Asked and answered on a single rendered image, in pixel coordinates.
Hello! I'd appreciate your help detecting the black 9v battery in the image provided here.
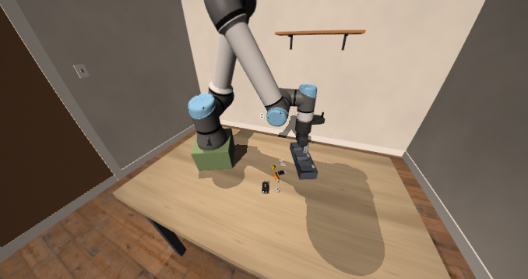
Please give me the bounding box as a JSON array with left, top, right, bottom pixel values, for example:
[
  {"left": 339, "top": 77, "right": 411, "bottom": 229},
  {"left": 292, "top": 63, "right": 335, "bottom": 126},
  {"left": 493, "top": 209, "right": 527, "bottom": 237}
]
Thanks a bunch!
[{"left": 262, "top": 182, "right": 269, "bottom": 193}]

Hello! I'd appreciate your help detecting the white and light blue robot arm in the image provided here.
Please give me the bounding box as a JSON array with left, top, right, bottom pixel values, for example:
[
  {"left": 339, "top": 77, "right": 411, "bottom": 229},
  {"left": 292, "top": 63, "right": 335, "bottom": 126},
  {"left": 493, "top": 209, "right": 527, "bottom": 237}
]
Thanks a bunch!
[{"left": 188, "top": 0, "right": 317, "bottom": 150}]

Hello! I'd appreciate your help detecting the dark grey rack of three bins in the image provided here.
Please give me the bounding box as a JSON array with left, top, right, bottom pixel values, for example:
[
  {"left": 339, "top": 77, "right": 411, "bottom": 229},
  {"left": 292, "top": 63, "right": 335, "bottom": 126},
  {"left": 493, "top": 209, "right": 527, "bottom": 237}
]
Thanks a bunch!
[{"left": 290, "top": 142, "right": 318, "bottom": 180}]

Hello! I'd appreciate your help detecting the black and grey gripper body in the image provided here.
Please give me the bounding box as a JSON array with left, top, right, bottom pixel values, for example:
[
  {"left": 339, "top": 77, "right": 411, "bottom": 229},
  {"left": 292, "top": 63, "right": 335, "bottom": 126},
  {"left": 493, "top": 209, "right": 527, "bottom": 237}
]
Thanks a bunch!
[{"left": 295, "top": 110, "right": 325, "bottom": 146}]

